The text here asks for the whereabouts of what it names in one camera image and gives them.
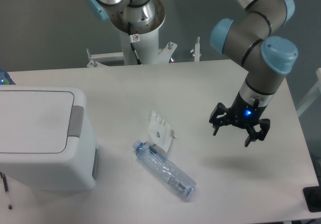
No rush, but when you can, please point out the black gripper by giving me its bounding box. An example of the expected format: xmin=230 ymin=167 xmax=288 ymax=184
xmin=209 ymin=93 xmax=270 ymax=147

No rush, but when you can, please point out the white push-lid trash can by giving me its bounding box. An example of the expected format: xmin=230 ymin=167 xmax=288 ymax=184
xmin=1 ymin=85 xmax=99 ymax=191

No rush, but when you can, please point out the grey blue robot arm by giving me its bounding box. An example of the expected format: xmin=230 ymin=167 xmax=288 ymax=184
xmin=85 ymin=0 xmax=298 ymax=145

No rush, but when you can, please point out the white paper packet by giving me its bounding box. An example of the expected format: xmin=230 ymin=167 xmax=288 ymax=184
xmin=148 ymin=110 xmax=177 ymax=153

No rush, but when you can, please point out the clear blue plastic bottle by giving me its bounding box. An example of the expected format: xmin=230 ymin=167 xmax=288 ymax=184
xmin=132 ymin=140 xmax=196 ymax=199

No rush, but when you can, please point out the black device at corner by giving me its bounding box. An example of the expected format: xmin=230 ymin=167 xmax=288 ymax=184
xmin=303 ymin=186 xmax=320 ymax=212

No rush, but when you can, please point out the blue bottle at edge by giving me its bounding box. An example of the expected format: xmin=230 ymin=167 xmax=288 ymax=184
xmin=0 ymin=69 xmax=16 ymax=85

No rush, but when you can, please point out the black pen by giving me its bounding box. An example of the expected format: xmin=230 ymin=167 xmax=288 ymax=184
xmin=1 ymin=172 xmax=13 ymax=210

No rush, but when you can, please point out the white frame at right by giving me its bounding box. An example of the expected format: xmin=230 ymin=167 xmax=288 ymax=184
xmin=296 ymin=68 xmax=320 ymax=117

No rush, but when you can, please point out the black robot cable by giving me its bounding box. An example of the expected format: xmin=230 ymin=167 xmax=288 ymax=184
xmin=127 ymin=22 xmax=143 ymax=65

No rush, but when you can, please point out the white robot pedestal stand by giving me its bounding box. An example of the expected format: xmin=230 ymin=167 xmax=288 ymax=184
xmin=86 ymin=0 xmax=178 ymax=67

